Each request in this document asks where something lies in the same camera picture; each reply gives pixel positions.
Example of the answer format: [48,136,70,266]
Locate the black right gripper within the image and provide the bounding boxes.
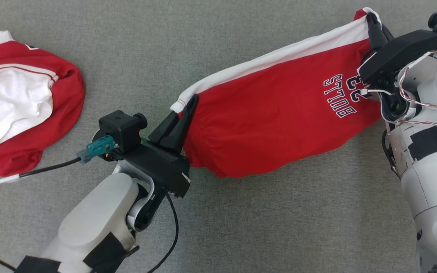
[358,12,437,90]

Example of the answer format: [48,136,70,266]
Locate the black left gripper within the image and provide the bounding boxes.
[107,94,199,198]

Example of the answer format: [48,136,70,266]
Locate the red shorts white side stripe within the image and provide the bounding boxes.
[170,7,390,179]

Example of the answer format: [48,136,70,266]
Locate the red jersey white sleeves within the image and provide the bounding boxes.
[0,30,85,177]

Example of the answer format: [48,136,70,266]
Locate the teal left cable connector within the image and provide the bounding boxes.
[76,135,115,164]

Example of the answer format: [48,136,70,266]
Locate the thin white red wires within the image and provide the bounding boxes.
[360,49,437,134]

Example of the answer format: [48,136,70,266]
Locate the thin black cable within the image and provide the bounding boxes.
[147,193,179,273]

